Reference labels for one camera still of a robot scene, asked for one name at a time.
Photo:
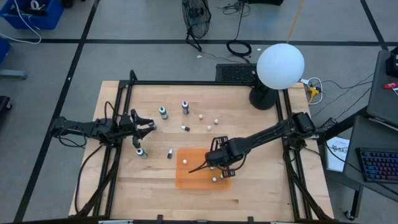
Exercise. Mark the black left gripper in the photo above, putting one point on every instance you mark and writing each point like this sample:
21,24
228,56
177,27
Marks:
127,127

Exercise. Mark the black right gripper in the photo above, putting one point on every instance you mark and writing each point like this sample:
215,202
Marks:
225,154

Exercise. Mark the large green-capped food coloring bottle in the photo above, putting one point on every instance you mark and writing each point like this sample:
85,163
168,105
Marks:
163,112

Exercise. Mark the large black-capped food coloring bottle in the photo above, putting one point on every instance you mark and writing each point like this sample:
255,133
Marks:
141,152

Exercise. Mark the small dark red coloring bottle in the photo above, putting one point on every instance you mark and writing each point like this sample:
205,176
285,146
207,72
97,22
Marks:
185,127

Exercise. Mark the large purple-capped food coloring bottle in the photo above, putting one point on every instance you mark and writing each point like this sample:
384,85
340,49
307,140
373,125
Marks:
185,108

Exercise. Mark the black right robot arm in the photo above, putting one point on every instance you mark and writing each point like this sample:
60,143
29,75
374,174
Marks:
267,132

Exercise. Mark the orange translucent plastic bin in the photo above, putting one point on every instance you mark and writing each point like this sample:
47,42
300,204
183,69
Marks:
192,180

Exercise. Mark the black floor fan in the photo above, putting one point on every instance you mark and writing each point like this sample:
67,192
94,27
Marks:
196,18

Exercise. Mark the white globe lamp black base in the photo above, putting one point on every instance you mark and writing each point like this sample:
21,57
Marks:
280,65

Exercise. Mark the white paper sheet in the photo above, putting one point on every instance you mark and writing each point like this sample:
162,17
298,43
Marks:
335,158

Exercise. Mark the yellow plug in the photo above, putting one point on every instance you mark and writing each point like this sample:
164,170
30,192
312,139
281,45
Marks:
313,91

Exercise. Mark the grey metal bar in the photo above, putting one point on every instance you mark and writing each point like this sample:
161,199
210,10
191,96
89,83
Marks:
12,74

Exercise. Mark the blue plastic bin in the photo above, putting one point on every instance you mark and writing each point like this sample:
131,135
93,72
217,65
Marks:
46,21

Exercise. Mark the desk caster wheel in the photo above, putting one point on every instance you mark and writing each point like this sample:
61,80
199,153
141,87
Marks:
349,215

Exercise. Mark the blue container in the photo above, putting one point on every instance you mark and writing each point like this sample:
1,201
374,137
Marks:
3,49

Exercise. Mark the black case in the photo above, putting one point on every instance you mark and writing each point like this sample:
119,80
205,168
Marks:
264,2

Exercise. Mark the backlit keyboard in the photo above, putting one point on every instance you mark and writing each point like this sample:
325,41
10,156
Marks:
379,165

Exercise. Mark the dark grey desk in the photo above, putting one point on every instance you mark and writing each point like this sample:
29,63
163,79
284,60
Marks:
379,137

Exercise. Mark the red tool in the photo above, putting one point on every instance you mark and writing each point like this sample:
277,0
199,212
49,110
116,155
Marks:
390,85

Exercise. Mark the black device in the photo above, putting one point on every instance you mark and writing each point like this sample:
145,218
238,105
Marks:
393,62

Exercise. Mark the black aluminium table frame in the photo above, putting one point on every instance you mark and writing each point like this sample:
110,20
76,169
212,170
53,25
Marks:
202,82

